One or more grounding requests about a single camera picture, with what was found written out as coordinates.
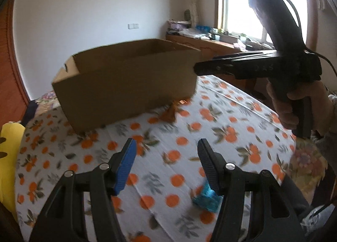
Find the brown wooden door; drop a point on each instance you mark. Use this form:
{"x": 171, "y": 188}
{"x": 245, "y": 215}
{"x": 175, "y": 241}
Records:
{"x": 10, "y": 73}

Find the small potted plant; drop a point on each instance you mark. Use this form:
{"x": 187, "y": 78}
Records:
{"x": 242, "y": 37}

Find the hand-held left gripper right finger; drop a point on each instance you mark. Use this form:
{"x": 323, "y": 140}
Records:
{"x": 210, "y": 168}

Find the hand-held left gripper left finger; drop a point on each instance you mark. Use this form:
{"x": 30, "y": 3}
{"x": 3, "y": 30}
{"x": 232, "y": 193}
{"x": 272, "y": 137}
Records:
{"x": 126, "y": 168}

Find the floral bed sheet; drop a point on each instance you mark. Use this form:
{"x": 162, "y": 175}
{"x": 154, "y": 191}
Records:
{"x": 305, "y": 163}

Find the orange brown snack packet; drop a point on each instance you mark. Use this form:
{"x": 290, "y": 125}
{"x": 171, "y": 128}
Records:
{"x": 171, "y": 113}

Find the person's right hand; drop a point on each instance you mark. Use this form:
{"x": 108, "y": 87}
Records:
{"x": 322, "y": 105}

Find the wooden desk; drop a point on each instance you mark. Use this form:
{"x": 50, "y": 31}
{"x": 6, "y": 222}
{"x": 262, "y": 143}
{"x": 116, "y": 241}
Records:
{"x": 210, "y": 47}

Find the pink box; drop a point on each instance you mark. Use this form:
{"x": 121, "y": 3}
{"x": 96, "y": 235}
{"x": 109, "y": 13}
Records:
{"x": 179, "y": 24}

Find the yellow plush toy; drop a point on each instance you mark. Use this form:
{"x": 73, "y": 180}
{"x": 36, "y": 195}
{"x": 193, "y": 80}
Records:
{"x": 8, "y": 157}

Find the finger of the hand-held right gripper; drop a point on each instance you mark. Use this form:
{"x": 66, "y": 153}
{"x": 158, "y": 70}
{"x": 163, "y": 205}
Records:
{"x": 229, "y": 56}
{"x": 213, "y": 68}

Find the white wall socket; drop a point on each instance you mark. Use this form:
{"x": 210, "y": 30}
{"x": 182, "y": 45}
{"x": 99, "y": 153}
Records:
{"x": 133, "y": 26}

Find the brown cardboard box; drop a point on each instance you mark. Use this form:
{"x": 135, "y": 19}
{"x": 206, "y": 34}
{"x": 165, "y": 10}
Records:
{"x": 126, "y": 94}

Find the orange print tablecloth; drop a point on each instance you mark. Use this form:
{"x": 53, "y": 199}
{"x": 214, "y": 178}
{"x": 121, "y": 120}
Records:
{"x": 184, "y": 157}

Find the teal snack packet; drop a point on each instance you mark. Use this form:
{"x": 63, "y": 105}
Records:
{"x": 205, "y": 200}

